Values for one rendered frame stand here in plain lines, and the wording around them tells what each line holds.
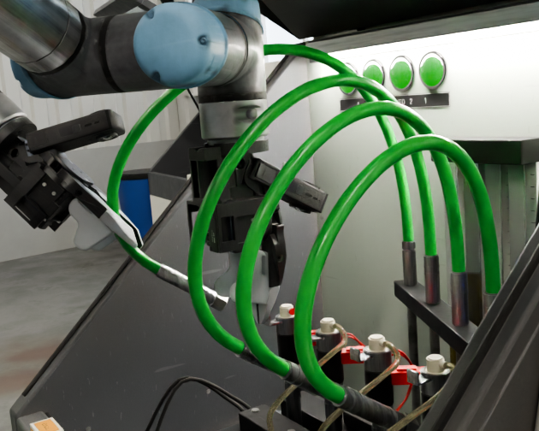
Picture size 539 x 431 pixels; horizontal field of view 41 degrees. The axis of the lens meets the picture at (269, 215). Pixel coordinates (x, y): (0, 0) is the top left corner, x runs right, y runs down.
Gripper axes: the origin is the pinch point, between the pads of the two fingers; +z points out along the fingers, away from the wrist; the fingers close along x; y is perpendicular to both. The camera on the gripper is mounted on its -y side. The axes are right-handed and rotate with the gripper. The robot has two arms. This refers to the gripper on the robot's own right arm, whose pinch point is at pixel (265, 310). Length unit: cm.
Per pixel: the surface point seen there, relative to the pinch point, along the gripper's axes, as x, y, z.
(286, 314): 0.7, -2.4, 0.8
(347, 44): -16.2, -27.8, -31.5
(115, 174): -13.2, 11.5, -16.8
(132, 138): -12.2, 9.2, -20.8
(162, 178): -343, -143, 18
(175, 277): -10.8, 6.0, -3.4
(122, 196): -583, -209, 55
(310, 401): -1.4, -6.4, 13.5
